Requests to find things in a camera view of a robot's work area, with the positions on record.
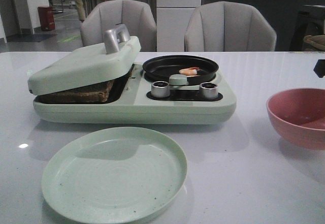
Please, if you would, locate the beige basket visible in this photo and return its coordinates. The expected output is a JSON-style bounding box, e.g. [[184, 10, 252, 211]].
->
[[303, 35, 324, 52]]

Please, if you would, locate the grey counter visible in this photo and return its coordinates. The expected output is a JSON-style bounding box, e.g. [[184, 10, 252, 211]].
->
[[202, 0, 324, 51]]

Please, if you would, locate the white cabinet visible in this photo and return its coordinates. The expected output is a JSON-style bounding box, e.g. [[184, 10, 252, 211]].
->
[[156, 0, 201, 52]]

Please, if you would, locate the white bread slice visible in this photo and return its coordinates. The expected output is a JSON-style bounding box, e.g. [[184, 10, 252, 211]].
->
[[38, 80, 115, 104], [128, 64, 135, 77]]

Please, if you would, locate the left silver control knob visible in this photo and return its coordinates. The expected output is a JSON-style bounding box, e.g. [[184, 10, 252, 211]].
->
[[151, 81, 170, 98]]

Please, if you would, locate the black round frying pan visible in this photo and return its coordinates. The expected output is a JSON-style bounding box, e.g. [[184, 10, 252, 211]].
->
[[143, 55, 219, 85]]

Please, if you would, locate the orange cooked shrimp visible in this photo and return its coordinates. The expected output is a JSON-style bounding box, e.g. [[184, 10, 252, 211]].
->
[[179, 67, 200, 77]]

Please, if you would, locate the left beige upholstered chair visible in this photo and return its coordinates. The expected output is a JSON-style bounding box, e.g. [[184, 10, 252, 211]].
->
[[80, 0, 157, 52]]

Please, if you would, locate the beige upholstered chair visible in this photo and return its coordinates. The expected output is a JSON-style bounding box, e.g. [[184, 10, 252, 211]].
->
[[80, 0, 157, 52], [184, 1, 277, 52]]

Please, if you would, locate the pink bowl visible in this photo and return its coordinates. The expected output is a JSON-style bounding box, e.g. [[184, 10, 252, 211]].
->
[[267, 88, 324, 150]]

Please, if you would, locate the red bin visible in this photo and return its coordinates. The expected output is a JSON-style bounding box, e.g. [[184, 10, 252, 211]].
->
[[38, 6, 55, 31]]

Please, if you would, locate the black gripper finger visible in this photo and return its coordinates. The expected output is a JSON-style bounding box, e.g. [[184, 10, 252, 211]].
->
[[313, 59, 325, 78]]

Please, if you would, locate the mint green breakfast maker base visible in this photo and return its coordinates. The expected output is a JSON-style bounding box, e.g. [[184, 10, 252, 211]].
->
[[33, 64, 237, 124]]

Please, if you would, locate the silver control knob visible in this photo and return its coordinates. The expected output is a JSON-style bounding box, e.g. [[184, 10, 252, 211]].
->
[[151, 81, 170, 98], [199, 82, 218, 100]]

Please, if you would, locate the right silver control knob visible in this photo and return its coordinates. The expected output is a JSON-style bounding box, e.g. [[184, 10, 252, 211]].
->
[[199, 82, 218, 100]]

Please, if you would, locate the right beige upholstered chair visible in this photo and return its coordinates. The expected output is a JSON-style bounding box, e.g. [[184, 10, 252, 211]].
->
[[184, 1, 277, 52]]

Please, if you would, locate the mint green sandwich maker lid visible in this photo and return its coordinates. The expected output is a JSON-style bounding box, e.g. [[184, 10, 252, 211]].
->
[[27, 24, 141, 95]]

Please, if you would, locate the mint green round plate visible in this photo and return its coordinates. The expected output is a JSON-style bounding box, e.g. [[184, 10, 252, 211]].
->
[[41, 127, 187, 223]]

